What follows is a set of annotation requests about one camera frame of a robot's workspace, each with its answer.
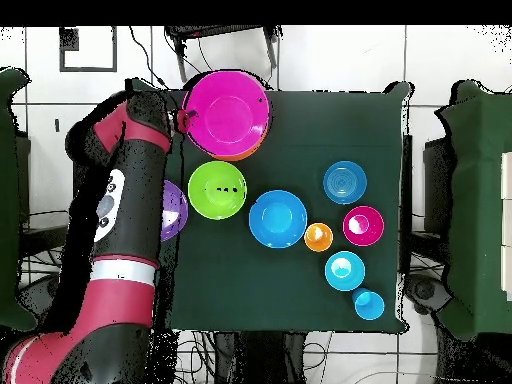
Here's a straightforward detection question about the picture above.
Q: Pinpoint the green clothed side table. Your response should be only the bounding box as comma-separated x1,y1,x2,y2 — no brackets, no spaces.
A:
434,78,512,342
0,66,38,332

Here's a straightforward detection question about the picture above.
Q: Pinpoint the small ribbed cyan bowl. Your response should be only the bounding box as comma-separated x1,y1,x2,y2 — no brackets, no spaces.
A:
324,250,366,292

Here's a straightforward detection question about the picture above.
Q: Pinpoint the black bench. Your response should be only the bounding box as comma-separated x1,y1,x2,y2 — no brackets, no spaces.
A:
17,131,87,259
400,133,455,277

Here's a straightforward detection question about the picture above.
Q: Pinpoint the green bowl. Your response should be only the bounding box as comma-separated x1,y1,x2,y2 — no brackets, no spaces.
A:
187,160,248,221

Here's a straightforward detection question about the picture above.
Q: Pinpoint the orange cup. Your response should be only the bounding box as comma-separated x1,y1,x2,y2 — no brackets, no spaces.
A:
303,222,334,253

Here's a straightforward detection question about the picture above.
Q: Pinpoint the purple bowl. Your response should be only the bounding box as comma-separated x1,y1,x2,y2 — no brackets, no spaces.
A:
160,178,190,243

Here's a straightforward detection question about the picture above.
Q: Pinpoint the blue cup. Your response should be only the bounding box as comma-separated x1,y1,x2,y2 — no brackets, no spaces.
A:
351,287,386,322

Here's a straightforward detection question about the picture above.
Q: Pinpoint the translucent blue bowl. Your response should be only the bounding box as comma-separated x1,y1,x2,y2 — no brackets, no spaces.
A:
322,160,368,206

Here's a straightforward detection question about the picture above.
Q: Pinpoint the small crimson bowl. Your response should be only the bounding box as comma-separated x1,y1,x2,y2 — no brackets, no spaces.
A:
342,205,386,248

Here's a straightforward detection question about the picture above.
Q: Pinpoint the black stool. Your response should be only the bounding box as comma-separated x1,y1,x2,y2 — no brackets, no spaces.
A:
164,25,284,84

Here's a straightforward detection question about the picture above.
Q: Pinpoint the dark green tablecloth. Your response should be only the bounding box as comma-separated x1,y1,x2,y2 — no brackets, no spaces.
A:
124,77,413,336

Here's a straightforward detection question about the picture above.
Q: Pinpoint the large pink bowl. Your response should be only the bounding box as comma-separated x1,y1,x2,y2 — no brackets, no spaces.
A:
181,70,273,158

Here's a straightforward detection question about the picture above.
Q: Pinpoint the black square frame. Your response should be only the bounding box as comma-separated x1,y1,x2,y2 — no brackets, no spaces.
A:
58,25,119,74

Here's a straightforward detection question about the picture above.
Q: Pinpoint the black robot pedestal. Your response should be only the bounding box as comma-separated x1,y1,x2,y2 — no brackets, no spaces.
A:
213,331,306,384

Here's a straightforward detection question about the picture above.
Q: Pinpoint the white drawer unit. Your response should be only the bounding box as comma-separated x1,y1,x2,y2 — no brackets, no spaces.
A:
500,151,512,301

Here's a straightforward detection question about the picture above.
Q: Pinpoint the large orange bowl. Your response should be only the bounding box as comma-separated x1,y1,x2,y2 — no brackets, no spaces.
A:
213,127,269,163

